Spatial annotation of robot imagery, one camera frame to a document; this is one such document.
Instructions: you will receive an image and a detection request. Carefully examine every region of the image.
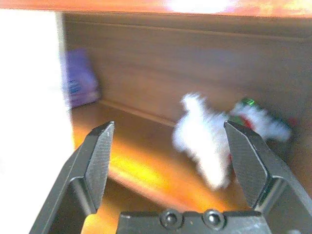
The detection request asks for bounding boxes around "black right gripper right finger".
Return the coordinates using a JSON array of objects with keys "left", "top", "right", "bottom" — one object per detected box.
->
[{"left": 223, "top": 120, "right": 312, "bottom": 234}]

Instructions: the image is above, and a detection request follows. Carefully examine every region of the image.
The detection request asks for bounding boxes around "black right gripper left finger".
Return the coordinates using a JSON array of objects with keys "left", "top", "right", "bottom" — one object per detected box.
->
[{"left": 29, "top": 121, "right": 115, "bottom": 234}]

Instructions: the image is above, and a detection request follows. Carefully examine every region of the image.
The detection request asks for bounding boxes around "white plush toy green hat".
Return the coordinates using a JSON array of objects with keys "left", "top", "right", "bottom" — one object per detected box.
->
[{"left": 172, "top": 94, "right": 293, "bottom": 191}]

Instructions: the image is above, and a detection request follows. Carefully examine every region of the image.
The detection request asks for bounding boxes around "purple tissue pack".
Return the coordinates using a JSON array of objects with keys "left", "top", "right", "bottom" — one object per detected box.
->
[{"left": 59, "top": 48, "right": 100, "bottom": 108}]

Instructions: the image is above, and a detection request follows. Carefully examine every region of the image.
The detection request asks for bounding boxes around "wooden cabinet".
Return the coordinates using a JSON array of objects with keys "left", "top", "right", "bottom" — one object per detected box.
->
[{"left": 56, "top": 0, "right": 312, "bottom": 234}]

